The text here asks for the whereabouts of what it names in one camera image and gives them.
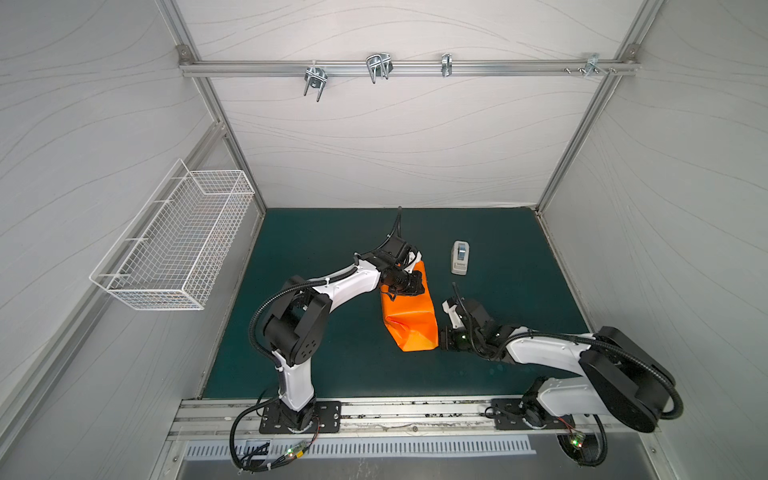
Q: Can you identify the orange wrapping paper sheet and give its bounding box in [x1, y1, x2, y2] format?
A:
[380, 261, 439, 352]

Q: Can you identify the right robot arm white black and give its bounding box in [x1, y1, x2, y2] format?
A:
[439, 326, 684, 433]

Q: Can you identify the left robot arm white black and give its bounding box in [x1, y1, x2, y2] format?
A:
[248, 253, 426, 432]

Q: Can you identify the green table mat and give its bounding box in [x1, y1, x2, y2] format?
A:
[204, 208, 587, 399]

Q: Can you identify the white vent strip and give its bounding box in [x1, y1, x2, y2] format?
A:
[184, 434, 537, 461]

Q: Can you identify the metal u-bolt clamp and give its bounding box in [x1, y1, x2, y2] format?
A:
[365, 52, 393, 84]
[303, 66, 328, 102]

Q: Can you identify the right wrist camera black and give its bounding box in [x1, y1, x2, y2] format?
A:
[442, 283, 496, 331]

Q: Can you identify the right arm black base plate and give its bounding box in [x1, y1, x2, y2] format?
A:
[483, 398, 574, 431]

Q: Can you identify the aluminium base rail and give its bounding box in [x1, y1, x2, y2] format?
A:
[166, 392, 660, 442]

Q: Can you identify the right black cable coil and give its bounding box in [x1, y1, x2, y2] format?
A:
[556, 413, 608, 468]

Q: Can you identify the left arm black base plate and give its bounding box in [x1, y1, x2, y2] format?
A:
[259, 400, 341, 434]

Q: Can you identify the left black cable bundle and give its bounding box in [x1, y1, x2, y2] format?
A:
[229, 395, 322, 474]

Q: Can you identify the white wire basket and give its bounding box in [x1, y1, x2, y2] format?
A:
[89, 159, 254, 311]

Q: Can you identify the aluminium cross rail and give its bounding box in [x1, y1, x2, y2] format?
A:
[180, 58, 641, 78]

